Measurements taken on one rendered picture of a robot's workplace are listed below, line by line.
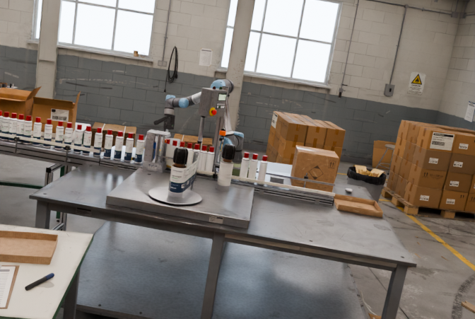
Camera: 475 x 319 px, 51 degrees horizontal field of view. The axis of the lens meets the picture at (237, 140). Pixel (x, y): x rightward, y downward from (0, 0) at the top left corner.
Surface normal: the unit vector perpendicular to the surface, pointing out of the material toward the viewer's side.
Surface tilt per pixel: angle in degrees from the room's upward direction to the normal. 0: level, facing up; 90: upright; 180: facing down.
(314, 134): 90
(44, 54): 90
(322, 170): 90
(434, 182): 93
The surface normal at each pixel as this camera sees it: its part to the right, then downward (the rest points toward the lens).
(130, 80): 0.10, 0.20
